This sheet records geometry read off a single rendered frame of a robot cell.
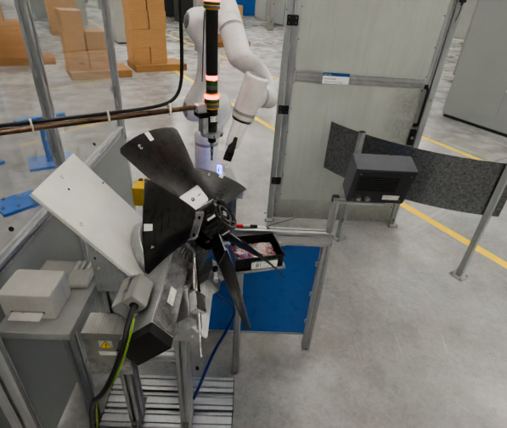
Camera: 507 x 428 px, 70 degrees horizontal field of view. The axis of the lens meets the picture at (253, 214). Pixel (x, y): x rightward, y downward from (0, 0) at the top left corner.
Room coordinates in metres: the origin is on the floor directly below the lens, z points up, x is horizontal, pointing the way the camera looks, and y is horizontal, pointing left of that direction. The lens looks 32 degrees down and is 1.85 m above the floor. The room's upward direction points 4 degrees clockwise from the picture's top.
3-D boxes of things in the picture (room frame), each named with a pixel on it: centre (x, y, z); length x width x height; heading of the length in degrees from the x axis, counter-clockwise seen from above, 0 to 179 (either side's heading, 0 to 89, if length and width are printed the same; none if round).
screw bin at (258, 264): (1.28, -0.02, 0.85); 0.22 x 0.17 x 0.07; 107
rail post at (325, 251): (1.46, -0.37, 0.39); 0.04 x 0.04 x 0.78; 2
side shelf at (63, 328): (0.94, 0.69, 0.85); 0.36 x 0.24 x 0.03; 2
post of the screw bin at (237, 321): (1.26, 0.04, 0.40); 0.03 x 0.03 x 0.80; 17
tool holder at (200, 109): (1.07, 0.15, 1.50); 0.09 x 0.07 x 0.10; 127
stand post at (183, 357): (0.94, 0.24, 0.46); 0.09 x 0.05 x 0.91; 2
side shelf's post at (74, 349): (0.94, 0.69, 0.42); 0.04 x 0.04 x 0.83; 2
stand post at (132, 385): (0.93, 0.47, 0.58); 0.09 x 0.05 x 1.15; 2
